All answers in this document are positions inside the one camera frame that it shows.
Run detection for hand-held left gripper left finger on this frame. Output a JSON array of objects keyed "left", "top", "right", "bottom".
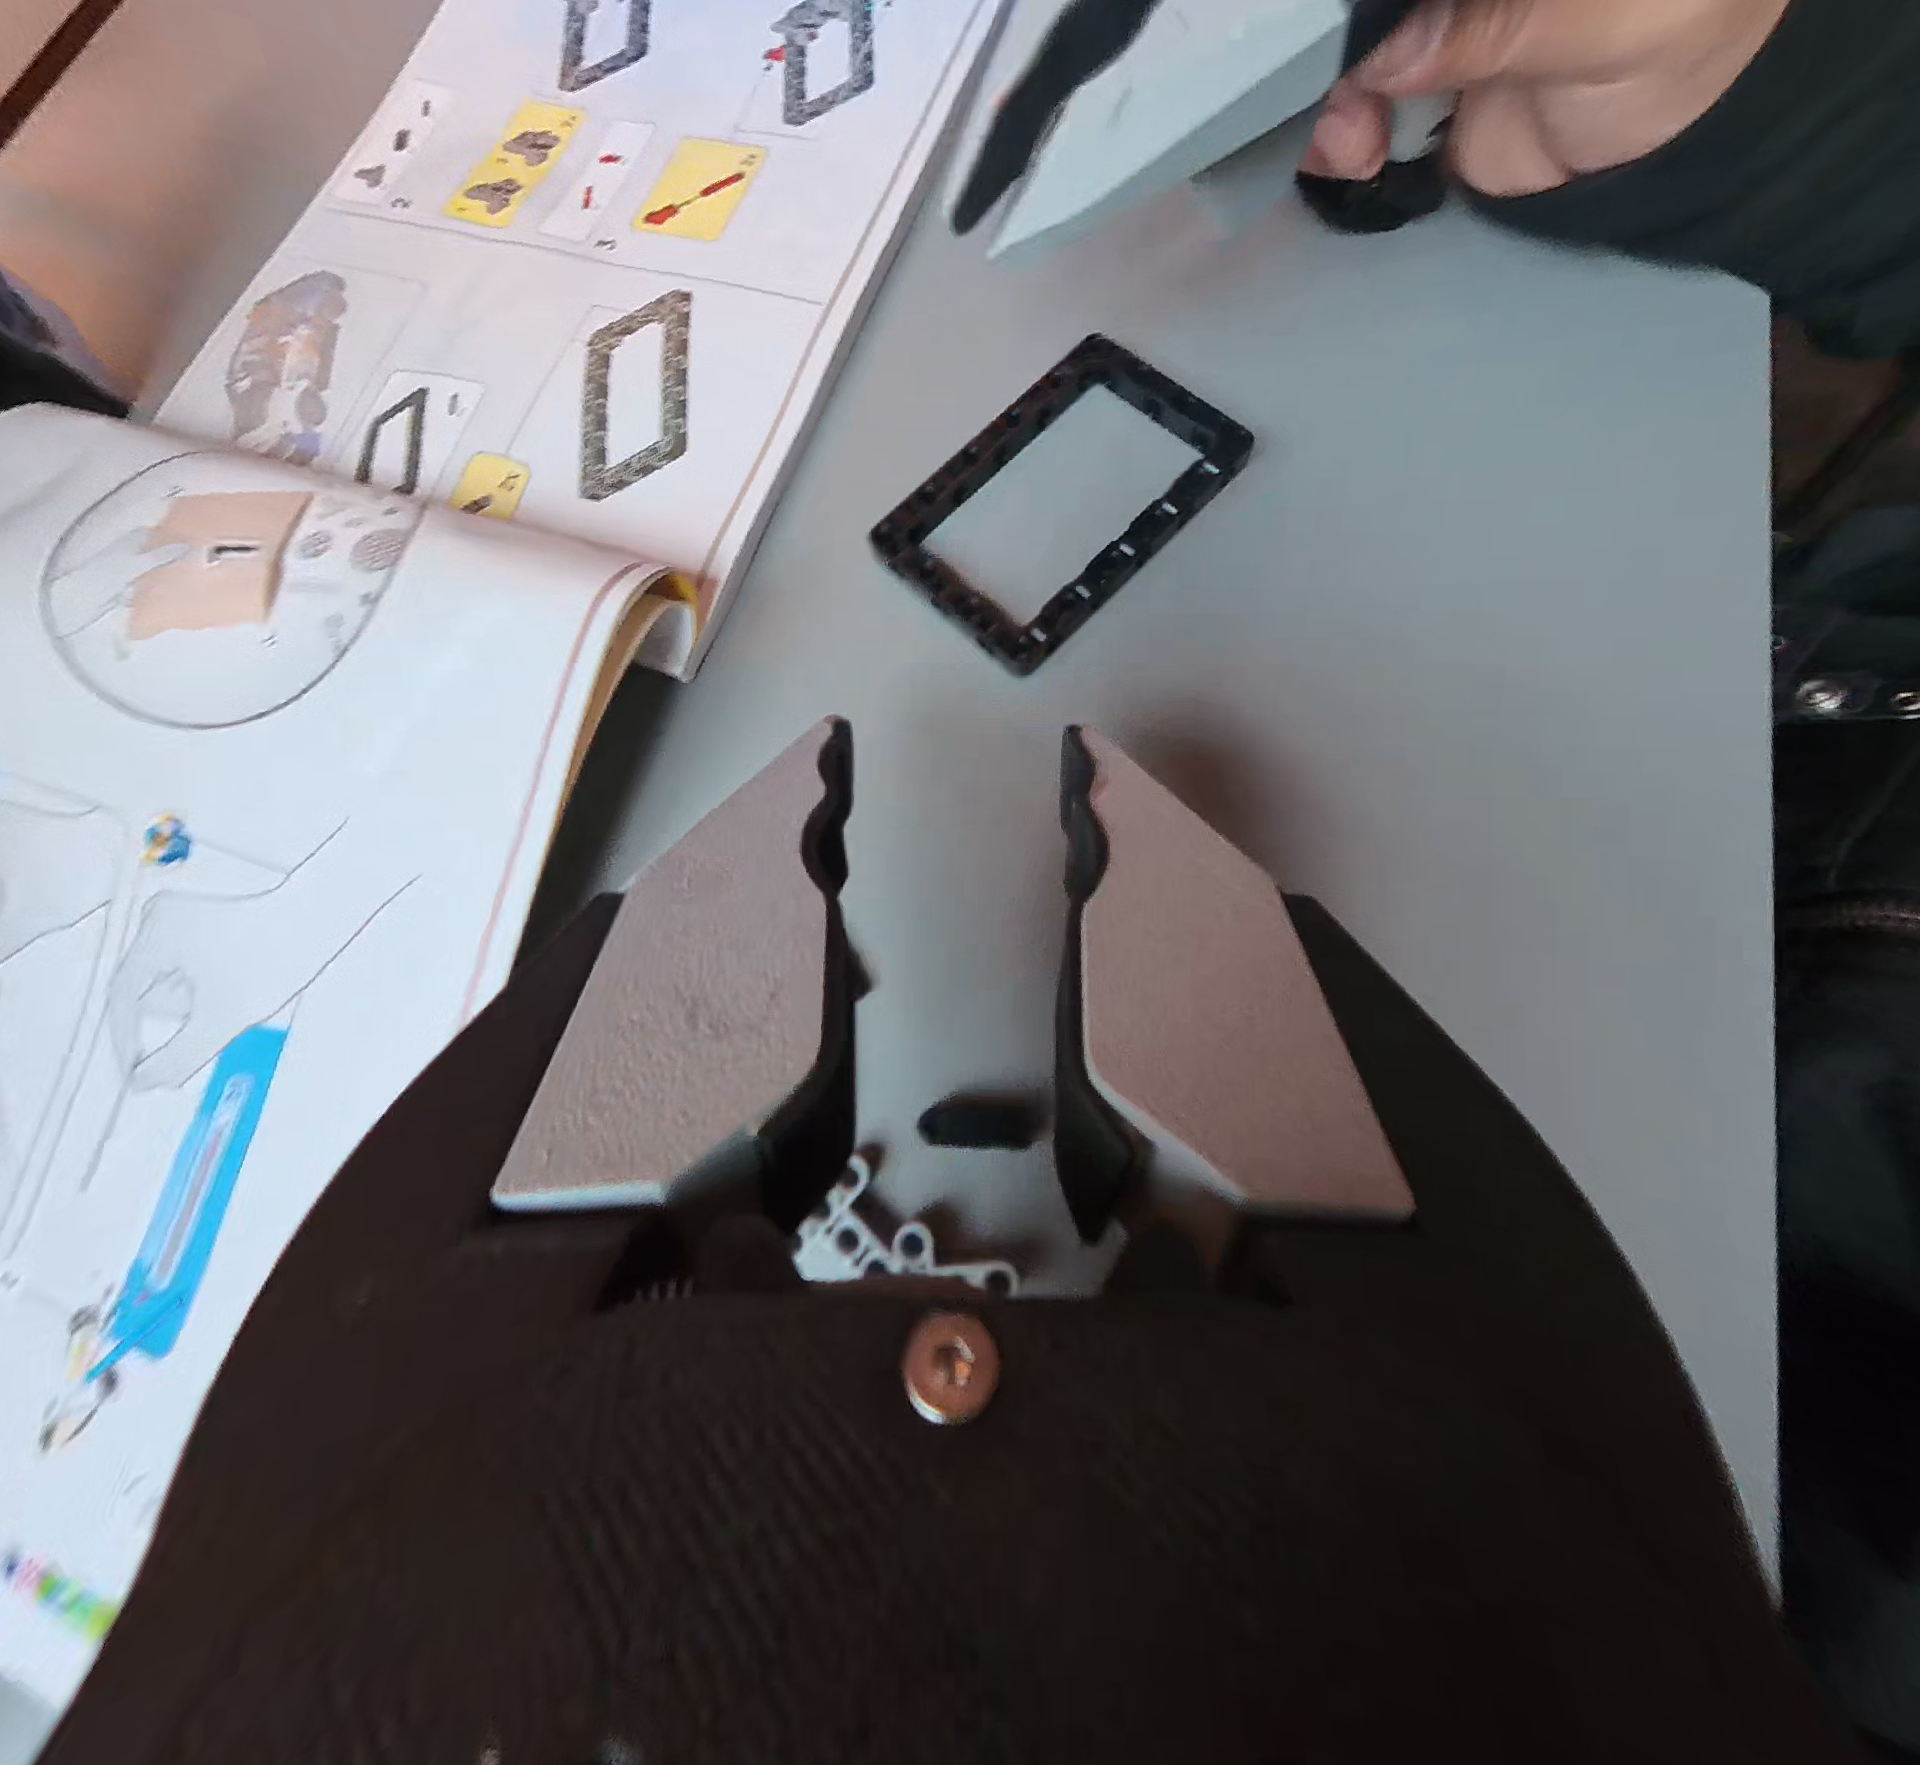
[{"left": 490, "top": 717, "right": 869, "bottom": 1234}]

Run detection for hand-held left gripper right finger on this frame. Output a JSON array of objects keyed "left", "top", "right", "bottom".
[{"left": 1051, "top": 721, "right": 1422, "bottom": 1241}]

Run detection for black rectangular lego frame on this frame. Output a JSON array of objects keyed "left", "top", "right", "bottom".
[{"left": 871, "top": 332, "right": 1259, "bottom": 680}]

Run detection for person's right forearm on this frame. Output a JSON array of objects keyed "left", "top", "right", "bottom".
[{"left": 1484, "top": 0, "right": 1920, "bottom": 363}]

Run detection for black lego pin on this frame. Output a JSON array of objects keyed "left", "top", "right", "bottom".
[{"left": 915, "top": 1088, "right": 1046, "bottom": 1153}]

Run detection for white lego connector pieces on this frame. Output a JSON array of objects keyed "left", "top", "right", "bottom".
[{"left": 790, "top": 1145, "right": 1027, "bottom": 1297}]

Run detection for lego instruction booklet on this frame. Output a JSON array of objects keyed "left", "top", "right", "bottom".
[{"left": 0, "top": 0, "right": 1023, "bottom": 1714}]

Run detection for person's right hand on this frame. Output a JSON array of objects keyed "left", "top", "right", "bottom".
[{"left": 1298, "top": 0, "right": 1829, "bottom": 197}]

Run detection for person's dark clothing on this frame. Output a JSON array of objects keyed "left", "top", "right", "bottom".
[{"left": 1771, "top": 310, "right": 1920, "bottom": 1765}]

